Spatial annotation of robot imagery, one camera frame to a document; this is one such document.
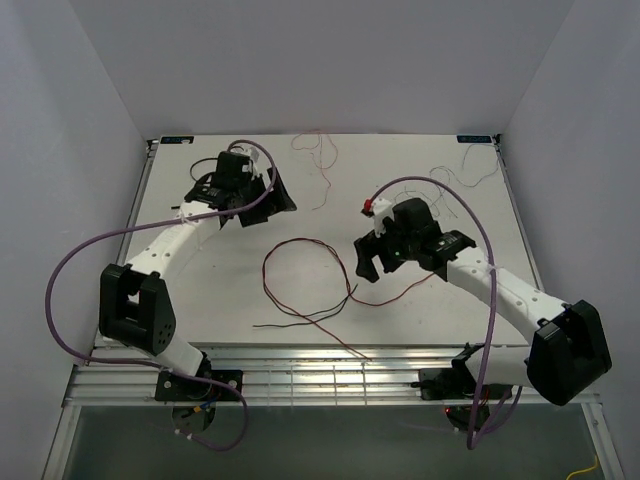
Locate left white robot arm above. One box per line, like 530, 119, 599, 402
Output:
99, 149, 296, 400

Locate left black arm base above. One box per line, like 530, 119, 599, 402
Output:
153, 372, 237, 433

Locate aluminium rail frame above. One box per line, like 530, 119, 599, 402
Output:
42, 134, 626, 480

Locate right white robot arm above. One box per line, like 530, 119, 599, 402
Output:
354, 198, 612, 406

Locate left blue corner label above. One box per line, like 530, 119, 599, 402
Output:
160, 136, 194, 145

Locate right blue corner label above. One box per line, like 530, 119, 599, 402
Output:
456, 135, 494, 145

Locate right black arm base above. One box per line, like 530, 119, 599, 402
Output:
410, 368, 512, 432

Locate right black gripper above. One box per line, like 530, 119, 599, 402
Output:
354, 215, 419, 282

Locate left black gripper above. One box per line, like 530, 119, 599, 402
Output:
233, 166, 294, 227

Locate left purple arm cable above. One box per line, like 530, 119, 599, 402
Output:
43, 140, 279, 452

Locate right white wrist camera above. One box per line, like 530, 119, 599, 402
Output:
362, 197, 394, 238

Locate blue corner label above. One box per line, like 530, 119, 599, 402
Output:
456, 135, 494, 145
160, 136, 194, 145

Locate yellow wire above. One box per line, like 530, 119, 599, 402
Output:
567, 455, 599, 480

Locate blue white twisted wire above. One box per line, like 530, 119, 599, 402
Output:
389, 143, 499, 221

